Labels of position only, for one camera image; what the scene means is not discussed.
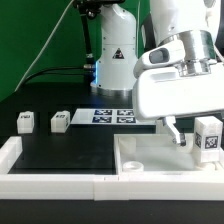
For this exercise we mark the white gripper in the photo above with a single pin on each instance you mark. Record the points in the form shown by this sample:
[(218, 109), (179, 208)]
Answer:
[(161, 92)]

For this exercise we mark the white square tabletop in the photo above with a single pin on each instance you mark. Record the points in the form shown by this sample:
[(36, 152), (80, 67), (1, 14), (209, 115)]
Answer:
[(157, 154)]

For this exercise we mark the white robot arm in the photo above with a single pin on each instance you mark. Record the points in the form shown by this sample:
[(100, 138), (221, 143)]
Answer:
[(182, 73)]

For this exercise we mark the white marker sheet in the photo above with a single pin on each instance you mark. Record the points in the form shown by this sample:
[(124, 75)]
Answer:
[(106, 117)]

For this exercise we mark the white U-shaped obstacle fence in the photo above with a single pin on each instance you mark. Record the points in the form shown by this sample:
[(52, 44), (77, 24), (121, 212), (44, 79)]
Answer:
[(198, 186)]

